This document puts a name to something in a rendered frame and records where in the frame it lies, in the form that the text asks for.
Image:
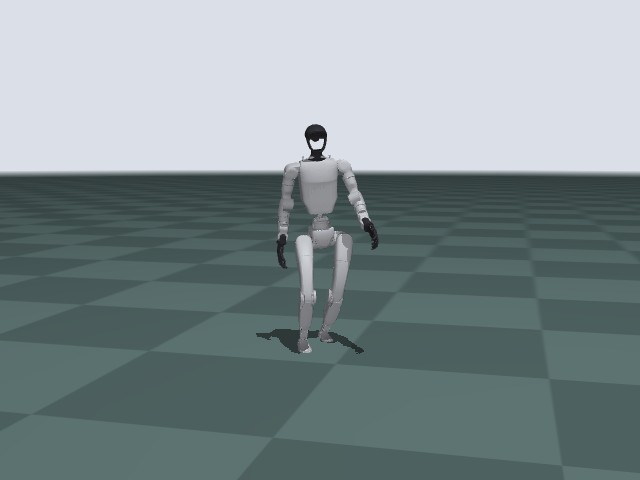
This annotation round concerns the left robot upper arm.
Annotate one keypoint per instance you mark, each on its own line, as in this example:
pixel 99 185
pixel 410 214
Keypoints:
pixel 344 168

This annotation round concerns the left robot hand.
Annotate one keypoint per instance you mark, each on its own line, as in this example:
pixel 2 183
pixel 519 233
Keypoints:
pixel 369 227

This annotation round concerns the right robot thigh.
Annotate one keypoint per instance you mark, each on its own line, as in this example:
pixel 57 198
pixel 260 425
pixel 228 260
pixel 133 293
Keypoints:
pixel 305 263

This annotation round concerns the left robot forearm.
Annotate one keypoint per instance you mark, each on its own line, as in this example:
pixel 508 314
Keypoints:
pixel 360 209

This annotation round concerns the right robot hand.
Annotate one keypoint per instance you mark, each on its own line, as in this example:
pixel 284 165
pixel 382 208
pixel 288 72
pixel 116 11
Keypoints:
pixel 281 242

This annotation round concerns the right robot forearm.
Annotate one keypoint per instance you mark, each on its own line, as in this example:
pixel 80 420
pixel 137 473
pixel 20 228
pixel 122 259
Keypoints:
pixel 283 220

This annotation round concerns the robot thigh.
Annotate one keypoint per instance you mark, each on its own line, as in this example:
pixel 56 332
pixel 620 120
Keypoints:
pixel 305 263
pixel 341 263

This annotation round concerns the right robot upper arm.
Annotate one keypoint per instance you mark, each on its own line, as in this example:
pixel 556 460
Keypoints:
pixel 291 171

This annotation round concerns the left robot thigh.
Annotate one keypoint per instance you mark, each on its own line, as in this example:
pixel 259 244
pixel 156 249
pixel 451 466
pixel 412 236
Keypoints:
pixel 341 263

